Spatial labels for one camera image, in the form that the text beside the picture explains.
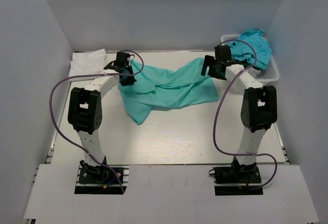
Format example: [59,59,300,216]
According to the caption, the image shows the blue t shirt in basket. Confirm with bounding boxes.
[228,29,272,70]

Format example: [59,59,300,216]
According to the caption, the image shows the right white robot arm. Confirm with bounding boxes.
[201,45,277,182]

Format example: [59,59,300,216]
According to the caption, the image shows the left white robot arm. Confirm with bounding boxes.
[68,51,136,182]

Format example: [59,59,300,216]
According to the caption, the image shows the green t shirt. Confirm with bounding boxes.
[118,57,218,125]

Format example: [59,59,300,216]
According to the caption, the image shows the white plastic basket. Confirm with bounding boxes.
[221,34,279,84]

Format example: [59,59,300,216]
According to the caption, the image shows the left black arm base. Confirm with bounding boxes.
[74,160,129,195]

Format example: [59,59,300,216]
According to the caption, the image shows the folded white t shirt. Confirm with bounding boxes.
[69,49,107,77]

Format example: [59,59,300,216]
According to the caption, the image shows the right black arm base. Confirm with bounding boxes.
[209,159,263,196]

